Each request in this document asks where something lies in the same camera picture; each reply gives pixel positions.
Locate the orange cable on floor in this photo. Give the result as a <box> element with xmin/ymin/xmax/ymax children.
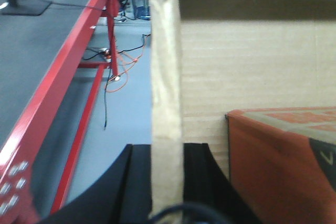
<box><xmin>104</xmin><ymin>34</ymin><xmax>152</xmax><ymax>94</ymax></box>

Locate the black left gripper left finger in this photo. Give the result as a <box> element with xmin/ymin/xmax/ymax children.
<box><xmin>41</xmin><ymin>144</ymin><xmax>152</xmax><ymax>223</ymax></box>

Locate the red metal table frame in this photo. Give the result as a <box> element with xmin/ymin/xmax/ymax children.
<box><xmin>1</xmin><ymin>0</ymin><xmax>118</xmax><ymax>223</ymax></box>

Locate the orange printed cardboard box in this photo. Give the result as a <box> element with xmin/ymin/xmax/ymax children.
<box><xmin>227</xmin><ymin>106</ymin><xmax>335</xmax><ymax>223</ymax></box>

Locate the large brown cardboard box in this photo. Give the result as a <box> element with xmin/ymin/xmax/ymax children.
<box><xmin>149</xmin><ymin>0</ymin><xmax>335</xmax><ymax>223</ymax></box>

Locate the black power cable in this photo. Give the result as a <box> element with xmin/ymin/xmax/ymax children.
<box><xmin>83</xmin><ymin>42</ymin><xmax>148</xmax><ymax>130</ymax></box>

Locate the black monitor stand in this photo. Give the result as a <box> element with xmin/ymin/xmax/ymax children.
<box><xmin>1</xmin><ymin>0</ymin><xmax>51</xmax><ymax>16</ymax></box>

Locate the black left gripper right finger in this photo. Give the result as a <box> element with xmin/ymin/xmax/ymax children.
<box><xmin>183</xmin><ymin>143</ymin><xmax>261</xmax><ymax>223</ymax></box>

